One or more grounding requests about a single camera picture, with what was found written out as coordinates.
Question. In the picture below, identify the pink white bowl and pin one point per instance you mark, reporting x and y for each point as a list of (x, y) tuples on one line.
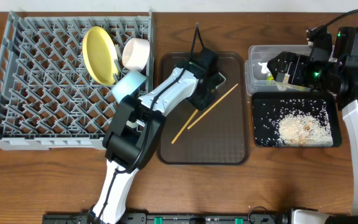
[(136, 54)]

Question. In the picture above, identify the brown serving tray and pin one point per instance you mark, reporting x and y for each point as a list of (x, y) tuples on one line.
[(221, 137)]

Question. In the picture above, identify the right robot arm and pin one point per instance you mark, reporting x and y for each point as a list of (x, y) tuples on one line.
[(343, 51)]

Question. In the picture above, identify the clear plastic waste bin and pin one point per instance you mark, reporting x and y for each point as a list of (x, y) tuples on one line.
[(256, 81)]

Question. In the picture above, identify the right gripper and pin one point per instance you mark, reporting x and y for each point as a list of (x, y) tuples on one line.
[(298, 62)]

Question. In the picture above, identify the yellow plate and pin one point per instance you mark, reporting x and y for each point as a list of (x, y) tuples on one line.
[(99, 54)]

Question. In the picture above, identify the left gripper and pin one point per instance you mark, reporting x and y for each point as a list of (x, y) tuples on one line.
[(202, 97)]

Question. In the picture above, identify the green orange snack wrapper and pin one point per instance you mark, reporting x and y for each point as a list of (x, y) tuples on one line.
[(269, 77)]

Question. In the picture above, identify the leftover rice pile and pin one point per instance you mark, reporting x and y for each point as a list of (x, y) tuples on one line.
[(292, 123)]

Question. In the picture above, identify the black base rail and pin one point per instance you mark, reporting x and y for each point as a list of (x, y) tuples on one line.
[(182, 218)]

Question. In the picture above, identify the light blue bowl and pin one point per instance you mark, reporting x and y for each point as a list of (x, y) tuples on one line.
[(131, 82)]

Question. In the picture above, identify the grey plastic dishwasher rack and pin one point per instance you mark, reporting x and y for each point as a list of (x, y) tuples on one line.
[(47, 97)]

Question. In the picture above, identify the white napkin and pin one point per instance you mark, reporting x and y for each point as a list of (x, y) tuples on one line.
[(264, 68)]

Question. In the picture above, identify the black food waste tray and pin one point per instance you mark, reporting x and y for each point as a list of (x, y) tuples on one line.
[(328, 98)]

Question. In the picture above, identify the wooden chopstick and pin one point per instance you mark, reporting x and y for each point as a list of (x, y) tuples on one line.
[(212, 106), (184, 126)]

